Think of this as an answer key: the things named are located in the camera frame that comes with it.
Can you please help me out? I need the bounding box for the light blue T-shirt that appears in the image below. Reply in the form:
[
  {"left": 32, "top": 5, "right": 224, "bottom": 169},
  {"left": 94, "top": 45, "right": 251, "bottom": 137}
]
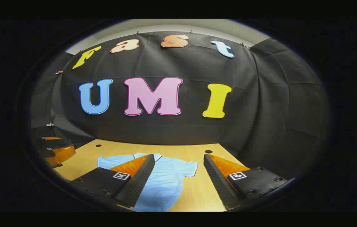
[{"left": 97, "top": 153, "right": 198, "bottom": 212}]

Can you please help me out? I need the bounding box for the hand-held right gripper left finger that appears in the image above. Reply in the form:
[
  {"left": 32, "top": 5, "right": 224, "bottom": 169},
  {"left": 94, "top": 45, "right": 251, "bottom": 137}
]
[{"left": 70, "top": 154, "right": 156, "bottom": 208}]

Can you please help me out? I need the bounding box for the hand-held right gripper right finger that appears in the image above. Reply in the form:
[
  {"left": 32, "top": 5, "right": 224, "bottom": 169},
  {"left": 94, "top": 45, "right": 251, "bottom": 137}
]
[{"left": 203, "top": 154, "right": 289, "bottom": 211}]

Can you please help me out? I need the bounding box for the black backdrop cloth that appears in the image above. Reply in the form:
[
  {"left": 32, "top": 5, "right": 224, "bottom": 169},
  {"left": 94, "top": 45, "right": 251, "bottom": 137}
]
[{"left": 30, "top": 32, "right": 329, "bottom": 180}]

